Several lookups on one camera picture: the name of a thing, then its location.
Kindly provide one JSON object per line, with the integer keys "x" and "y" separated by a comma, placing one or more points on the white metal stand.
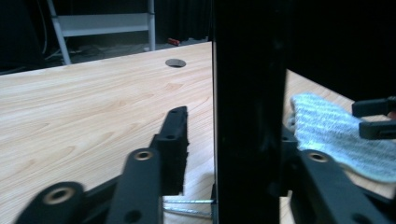
{"x": 102, "y": 23}

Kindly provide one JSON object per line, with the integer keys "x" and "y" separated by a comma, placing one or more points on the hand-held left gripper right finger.
{"x": 290, "y": 143}

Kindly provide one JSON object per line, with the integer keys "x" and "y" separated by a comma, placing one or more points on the light blue fluffy cloth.
{"x": 330, "y": 133}

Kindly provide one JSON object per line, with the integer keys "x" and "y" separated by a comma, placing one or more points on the small red floor object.
{"x": 173, "y": 41}

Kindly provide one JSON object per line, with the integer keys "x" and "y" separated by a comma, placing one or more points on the grey table grommet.
{"x": 175, "y": 63}

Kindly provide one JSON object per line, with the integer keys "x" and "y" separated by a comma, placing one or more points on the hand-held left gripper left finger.
{"x": 174, "y": 149}

